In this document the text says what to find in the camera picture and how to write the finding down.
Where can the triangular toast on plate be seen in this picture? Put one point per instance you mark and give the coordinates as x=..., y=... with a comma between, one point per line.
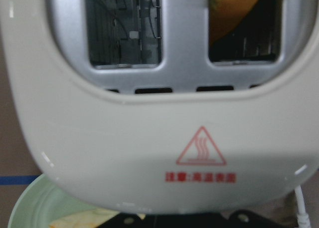
x=83, y=219

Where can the light green round plate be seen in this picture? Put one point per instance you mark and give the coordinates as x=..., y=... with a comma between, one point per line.
x=43, y=202

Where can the toast slice in toaster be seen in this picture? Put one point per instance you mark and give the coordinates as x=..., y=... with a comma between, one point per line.
x=225, y=15

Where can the white two-slot toaster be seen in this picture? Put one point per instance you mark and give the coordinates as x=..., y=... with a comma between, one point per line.
x=125, y=105

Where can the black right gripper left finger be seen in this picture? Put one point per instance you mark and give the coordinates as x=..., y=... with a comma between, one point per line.
x=126, y=220

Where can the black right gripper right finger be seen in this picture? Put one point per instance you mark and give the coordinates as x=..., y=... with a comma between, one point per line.
x=249, y=219

